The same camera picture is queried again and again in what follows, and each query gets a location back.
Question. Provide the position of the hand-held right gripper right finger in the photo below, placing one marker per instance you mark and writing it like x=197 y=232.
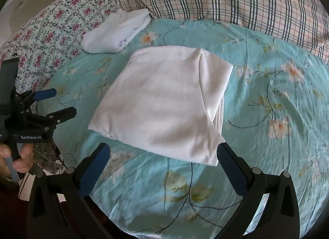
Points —
x=231 y=169

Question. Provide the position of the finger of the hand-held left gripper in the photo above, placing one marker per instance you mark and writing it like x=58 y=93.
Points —
x=45 y=94
x=61 y=115

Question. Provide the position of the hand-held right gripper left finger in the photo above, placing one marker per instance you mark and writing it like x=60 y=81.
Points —
x=95 y=172

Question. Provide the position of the large white garment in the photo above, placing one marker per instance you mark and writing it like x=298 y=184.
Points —
x=159 y=100

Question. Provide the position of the person's left hand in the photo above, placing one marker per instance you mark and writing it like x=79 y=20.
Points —
x=25 y=156

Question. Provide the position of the turquoise floral bedsheet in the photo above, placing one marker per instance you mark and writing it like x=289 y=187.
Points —
x=257 y=151

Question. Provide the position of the pink floral pillow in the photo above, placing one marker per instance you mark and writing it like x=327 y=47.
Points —
x=51 y=28

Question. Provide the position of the small folded white cloth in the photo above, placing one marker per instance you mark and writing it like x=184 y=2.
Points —
x=115 y=31

